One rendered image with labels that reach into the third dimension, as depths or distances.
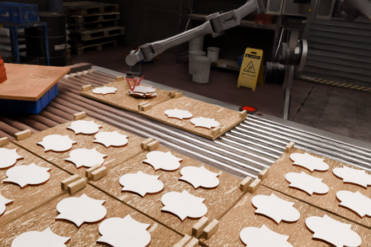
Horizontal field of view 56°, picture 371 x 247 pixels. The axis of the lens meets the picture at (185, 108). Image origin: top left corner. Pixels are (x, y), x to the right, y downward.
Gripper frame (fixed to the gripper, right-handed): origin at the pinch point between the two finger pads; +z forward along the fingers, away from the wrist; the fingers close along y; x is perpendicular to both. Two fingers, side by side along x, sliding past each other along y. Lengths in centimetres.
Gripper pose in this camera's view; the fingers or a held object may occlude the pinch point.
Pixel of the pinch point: (134, 87)
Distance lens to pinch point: 191.9
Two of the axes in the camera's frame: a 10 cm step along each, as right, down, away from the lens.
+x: -9.7, -1.5, 1.7
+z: -0.9, 9.3, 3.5
